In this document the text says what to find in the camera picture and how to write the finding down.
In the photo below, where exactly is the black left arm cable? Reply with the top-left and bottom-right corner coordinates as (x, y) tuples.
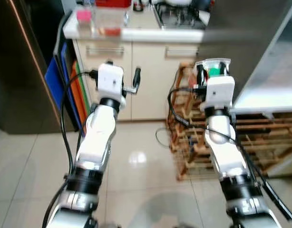
(41, 70), (99, 228)

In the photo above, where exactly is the steel drawer handle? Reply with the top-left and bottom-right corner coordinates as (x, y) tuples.
(86, 45), (126, 56)
(165, 46), (200, 57)

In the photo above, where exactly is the white pot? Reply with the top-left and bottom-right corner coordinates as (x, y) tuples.
(163, 0), (194, 6)

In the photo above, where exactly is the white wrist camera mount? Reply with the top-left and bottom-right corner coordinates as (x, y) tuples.
(202, 76), (236, 111)
(97, 64), (126, 99)

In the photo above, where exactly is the pink box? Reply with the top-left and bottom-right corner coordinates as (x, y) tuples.
(76, 9), (93, 25)

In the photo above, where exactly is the dark tall cabinet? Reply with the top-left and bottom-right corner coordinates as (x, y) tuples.
(0, 0), (66, 135)

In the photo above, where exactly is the clear container with green lid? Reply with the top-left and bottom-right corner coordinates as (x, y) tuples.
(195, 57), (232, 79)

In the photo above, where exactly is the clear plastic food container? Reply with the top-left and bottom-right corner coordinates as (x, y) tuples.
(91, 7), (128, 38)

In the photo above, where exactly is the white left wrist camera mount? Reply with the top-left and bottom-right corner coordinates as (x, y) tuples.
(97, 64), (126, 99)

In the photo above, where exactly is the orange cutting board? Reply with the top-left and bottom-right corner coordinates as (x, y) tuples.
(69, 61), (89, 131)

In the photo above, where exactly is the beige kitchen base cabinet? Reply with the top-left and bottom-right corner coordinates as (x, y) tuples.
(72, 38), (204, 122)

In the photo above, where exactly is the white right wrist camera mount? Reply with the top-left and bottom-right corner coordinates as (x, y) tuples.
(202, 76), (236, 111)

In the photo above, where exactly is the black power cable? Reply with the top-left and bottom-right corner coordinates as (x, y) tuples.
(155, 126), (177, 149)

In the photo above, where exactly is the black cookware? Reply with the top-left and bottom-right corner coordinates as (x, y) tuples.
(191, 0), (214, 12)

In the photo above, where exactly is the blue cutting board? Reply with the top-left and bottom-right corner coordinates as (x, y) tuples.
(45, 40), (75, 129)

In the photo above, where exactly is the red lidded container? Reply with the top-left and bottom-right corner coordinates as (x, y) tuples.
(95, 0), (133, 8)

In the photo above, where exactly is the wooden slatted rack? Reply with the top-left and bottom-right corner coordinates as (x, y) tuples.
(167, 61), (292, 181)

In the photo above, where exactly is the steel gas stove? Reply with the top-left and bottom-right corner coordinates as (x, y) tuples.
(153, 2), (211, 30)

